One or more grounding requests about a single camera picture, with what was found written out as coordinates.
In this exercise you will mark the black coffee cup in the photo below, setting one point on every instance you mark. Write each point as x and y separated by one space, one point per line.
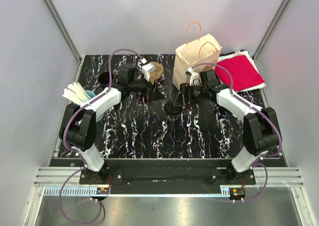
105 78
172 112

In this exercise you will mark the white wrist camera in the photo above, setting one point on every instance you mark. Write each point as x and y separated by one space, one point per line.
192 77
147 69

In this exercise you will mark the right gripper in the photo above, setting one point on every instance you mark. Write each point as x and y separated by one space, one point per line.
185 89

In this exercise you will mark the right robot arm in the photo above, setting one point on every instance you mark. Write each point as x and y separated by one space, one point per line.
261 131

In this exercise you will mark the beige paper takeout bag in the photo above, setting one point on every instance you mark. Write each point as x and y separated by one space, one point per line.
205 49

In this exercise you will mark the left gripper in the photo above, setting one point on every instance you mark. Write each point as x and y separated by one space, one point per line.
152 94

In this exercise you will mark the white wooden stirrer bundle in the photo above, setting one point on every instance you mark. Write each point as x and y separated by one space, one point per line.
76 93

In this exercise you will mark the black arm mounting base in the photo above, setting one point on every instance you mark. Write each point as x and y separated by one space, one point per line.
213 171

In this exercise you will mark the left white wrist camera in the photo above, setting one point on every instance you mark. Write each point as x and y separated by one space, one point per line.
147 69

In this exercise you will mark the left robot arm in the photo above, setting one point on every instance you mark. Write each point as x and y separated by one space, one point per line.
78 129

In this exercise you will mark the lower brown pulp cup carrier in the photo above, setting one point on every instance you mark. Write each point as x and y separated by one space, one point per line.
157 74

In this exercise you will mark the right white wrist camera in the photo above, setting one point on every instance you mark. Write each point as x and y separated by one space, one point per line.
192 77

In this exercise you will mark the light blue holder cup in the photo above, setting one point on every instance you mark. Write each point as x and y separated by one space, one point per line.
99 115

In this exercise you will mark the aluminium frame rail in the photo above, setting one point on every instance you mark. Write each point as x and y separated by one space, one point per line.
278 198

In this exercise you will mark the black marble pattern mat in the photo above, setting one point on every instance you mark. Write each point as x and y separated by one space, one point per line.
138 129

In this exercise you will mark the red cloth napkin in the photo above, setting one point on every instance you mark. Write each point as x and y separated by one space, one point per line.
240 72

